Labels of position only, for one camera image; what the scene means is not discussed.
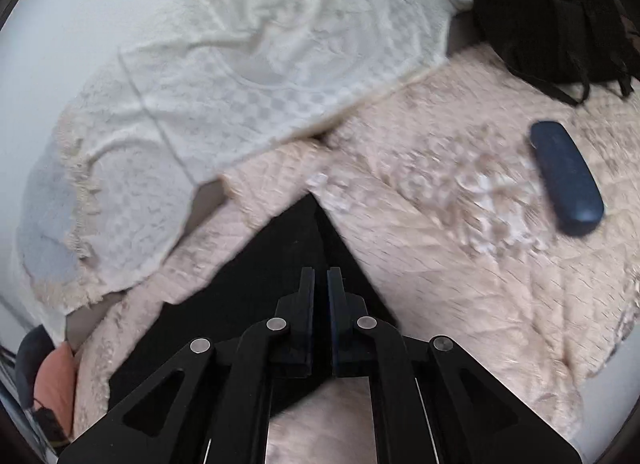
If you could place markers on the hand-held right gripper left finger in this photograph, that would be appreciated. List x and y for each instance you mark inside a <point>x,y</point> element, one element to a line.
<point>303,316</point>

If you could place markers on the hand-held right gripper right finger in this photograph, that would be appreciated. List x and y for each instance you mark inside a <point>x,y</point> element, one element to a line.
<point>339,316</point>

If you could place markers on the black pants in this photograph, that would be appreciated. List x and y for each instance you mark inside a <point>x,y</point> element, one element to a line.
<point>260,269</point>

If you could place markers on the pink quilted floral sofa cover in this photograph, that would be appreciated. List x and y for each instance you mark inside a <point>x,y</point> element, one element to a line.
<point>450,269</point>

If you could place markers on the white lace sofa throw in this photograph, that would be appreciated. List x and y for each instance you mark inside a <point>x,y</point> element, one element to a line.
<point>260,74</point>

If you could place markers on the pink cushion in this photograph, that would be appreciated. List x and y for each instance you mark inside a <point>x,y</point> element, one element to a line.
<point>55,384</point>

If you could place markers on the dark blue glasses case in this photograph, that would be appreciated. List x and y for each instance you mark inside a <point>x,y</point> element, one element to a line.
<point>567,176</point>

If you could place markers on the blue lace-trimmed cloth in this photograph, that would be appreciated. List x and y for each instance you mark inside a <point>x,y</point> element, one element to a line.
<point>45,224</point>

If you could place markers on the navy cushion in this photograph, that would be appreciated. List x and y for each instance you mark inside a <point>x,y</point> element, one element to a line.
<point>30,359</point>

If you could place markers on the black backpack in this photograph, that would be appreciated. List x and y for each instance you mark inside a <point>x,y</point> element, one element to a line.
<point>545,9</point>

